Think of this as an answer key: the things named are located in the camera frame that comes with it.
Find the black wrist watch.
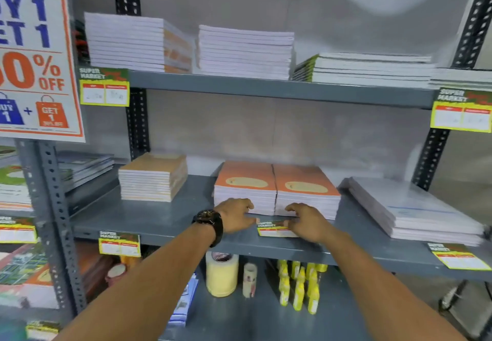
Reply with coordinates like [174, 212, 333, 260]
[192, 209, 224, 248]

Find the grey metal shelving unit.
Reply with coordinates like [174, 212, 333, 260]
[70, 0, 492, 341]

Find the low stack of white notebooks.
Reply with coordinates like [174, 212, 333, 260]
[428, 68, 492, 92]

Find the stack of tan notebooks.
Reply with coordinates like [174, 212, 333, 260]
[118, 153, 188, 203]

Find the white and orange promotion poster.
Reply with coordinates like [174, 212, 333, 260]
[0, 0, 86, 144]

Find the stack of white paper packs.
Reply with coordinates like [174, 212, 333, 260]
[347, 176, 486, 247]

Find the stack of grey-covered books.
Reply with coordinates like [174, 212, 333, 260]
[57, 151, 115, 194]

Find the row of yellow glue bottles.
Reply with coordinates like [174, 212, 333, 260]
[277, 259, 329, 315]

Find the person's right forearm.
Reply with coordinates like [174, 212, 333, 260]
[321, 226, 468, 341]

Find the person's left forearm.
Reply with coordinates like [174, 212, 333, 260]
[53, 222, 217, 341]

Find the stack of orange picture-covered notebooks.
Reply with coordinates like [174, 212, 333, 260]
[0, 242, 106, 311]

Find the stack of green-spined notebooks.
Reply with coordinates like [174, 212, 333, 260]
[291, 52, 436, 89]

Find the stack of green-covered notebooks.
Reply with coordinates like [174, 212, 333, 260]
[0, 146, 34, 211]

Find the yellow and green price label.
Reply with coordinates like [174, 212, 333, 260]
[0, 216, 38, 244]
[256, 219, 301, 238]
[98, 231, 142, 258]
[430, 87, 492, 134]
[79, 66, 130, 107]
[426, 242, 492, 271]
[25, 321, 61, 341]

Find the large cream tape roll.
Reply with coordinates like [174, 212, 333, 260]
[205, 252, 240, 298]

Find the stack of blue white booklets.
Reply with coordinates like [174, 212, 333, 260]
[168, 273, 200, 327]

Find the person's right hand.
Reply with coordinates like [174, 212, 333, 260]
[284, 203, 336, 244]

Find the grey slotted side shelving unit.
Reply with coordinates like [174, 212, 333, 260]
[0, 137, 128, 341]

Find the tall stack of orange-spined notebooks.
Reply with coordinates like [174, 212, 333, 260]
[84, 12, 193, 75]

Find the person's left hand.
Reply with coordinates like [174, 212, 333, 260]
[214, 198, 258, 235]

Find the small clear tape roll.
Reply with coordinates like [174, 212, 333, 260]
[242, 263, 258, 299]

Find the brown tape roll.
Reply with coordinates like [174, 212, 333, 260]
[105, 263, 128, 288]

